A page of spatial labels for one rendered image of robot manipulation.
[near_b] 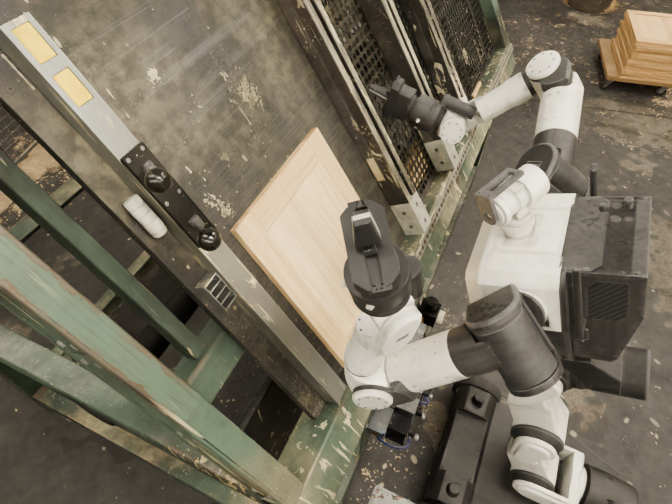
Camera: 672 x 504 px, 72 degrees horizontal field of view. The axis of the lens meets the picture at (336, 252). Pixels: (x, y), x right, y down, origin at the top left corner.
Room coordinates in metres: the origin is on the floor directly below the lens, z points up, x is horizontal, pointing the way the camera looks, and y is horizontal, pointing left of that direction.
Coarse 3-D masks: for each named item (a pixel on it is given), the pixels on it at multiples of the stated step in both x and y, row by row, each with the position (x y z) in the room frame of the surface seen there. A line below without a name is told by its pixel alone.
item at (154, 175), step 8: (144, 168) 0.57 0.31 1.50; (152, 168) 0.51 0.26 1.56; (160, 168) 0.51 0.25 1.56; (152, 176) 0.49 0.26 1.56; (160, 176) 0.49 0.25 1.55; (168, 176) 0.50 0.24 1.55; (152, 184) 0.49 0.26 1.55; (160, 184) 0.49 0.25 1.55; (168, 184) 0.49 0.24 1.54; (160, 192) 0.49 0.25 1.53
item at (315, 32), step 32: (288, 0) 1.11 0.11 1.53; (320, 32) 1.08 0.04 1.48; (320, 64) 1.08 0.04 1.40; (352, 96) 1.04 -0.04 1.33; (352, 128) 1.04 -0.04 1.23; (384, 128) 1.06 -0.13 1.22; (384, 160) 1.00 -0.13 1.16; (384, 192) 1.00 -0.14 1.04; (416, 192) 1.01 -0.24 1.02; (416, 224) 0.95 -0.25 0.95
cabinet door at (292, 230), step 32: (288, 160) 0.83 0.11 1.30; (320, 160) 0.89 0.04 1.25; (288, 192) 0.76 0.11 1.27; (320, 192) 0.83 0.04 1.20; (352, 192) 0.90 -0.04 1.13; (256, 224) 0.65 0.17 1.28; (288, 224) 0.70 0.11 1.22; (320, 224) 0.76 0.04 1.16; (256, 256) 0.60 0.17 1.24; (288, 256) 0.64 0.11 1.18; (320, 256) 0.70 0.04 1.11; (288, 288) 0.58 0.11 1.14; (320, 288) 0.63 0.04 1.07; (320, 320) 0.57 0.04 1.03; (352, 320) 0.62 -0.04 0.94
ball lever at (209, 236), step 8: (192, 216) 0.56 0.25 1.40; (192, 224) 0.54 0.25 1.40; (200, 224) 0.54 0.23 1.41; (200, 232) 0.48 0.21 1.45; (208, 232) 0.47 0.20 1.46; (216, 232) 0.48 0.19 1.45; (200, 240) 0.46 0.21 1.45; (208, 240) 0.46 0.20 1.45; (216, 240) 0.47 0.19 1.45; (208, 248) 0.46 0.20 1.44; (216, 248) 0.46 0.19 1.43
